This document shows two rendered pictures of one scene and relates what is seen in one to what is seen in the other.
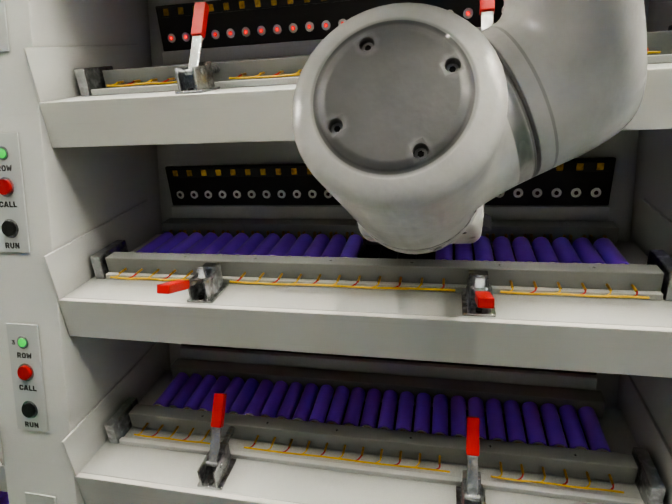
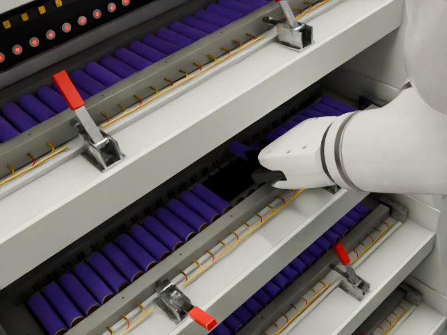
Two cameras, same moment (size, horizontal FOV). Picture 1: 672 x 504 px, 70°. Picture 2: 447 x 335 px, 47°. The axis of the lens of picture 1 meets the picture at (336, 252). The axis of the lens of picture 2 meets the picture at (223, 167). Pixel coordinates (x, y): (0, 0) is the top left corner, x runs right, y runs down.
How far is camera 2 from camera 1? 0.46 m
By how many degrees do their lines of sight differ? 45
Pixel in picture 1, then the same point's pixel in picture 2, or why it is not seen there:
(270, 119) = (191, 147)
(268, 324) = (241, 288)
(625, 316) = not seen: hidden behind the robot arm
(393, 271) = (272, 195)
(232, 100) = (161, 150)
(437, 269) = not seen: hidden behind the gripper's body
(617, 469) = (383, 215)
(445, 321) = (331, 205)
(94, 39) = not seen: outside the picture
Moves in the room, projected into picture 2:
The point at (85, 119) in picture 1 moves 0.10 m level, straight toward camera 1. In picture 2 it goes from (15, 252) to (120, 239)
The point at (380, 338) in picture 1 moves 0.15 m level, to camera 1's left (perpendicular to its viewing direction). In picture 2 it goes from (302, 240) to (235, 326)
